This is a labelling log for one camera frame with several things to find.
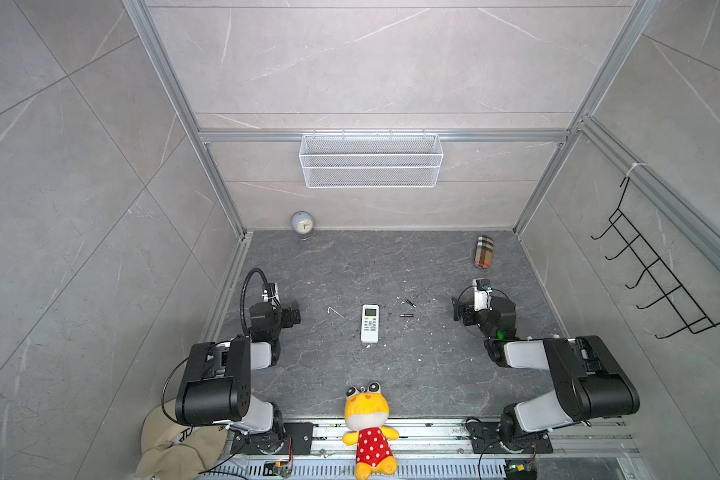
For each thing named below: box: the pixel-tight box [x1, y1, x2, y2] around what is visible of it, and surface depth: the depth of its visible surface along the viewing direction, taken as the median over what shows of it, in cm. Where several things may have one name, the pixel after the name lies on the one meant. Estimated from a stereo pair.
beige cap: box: [134, 398, 229, 480], surface depth 70 cm
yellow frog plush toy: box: [343, 382, 399, 480], surface depth 72 cm
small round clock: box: [291, 210, 315, 238], surface depth 117 cm
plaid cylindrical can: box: [474, 235, 494, 269], surface depth 113 cm
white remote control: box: [360, 304, 380, 344], surface depth 95 cm
